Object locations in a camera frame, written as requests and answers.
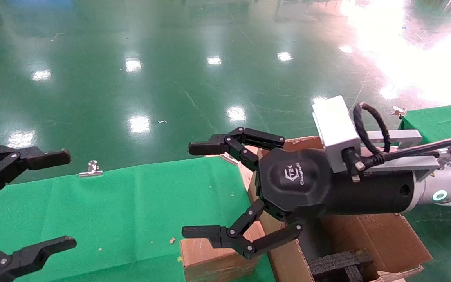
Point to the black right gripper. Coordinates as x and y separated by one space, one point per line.
307 188

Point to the brown cardboard piece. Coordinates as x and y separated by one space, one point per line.
210 256

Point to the large open brown carton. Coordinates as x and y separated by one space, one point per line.
382 239

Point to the silver binder clip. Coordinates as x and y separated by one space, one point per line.
398 112
91 170

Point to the large green table cloth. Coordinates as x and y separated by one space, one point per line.
131 207

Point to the black foam insert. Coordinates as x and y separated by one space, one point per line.
339 264

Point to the small green table cloth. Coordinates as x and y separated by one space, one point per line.
441 119

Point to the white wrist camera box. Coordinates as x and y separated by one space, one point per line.
333 125

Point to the silver camera mount bracket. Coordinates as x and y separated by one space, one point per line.
401 137

